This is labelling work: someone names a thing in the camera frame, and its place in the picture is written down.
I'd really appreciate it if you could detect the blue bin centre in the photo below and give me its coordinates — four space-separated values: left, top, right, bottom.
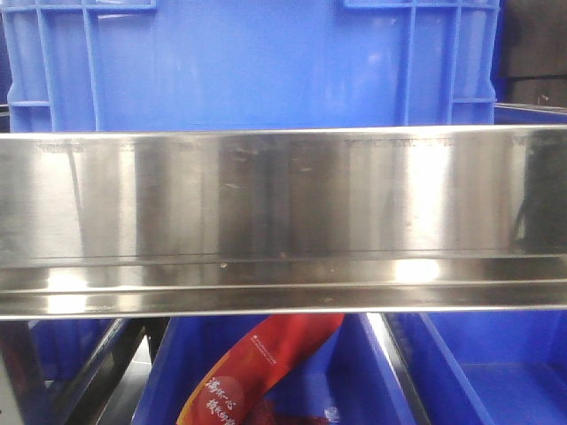
131 314 415 424

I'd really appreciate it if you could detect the blue bin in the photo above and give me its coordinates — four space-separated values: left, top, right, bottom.
388 311 566 424
28 319 112 381
131 314 415 424

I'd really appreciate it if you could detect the blue bin right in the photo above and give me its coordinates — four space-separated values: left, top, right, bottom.
388 311 566 424

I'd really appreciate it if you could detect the blue bin left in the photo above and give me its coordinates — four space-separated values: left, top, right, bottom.
28 319 112 381

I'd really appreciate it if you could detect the red printed snack bag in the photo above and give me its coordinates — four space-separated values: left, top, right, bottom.
175 313 345 424

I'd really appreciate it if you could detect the large blue plastic crate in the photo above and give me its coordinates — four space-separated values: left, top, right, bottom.
1 1 500 132

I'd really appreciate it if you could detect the stainless steel rail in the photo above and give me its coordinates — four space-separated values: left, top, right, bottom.
1 125 566 320

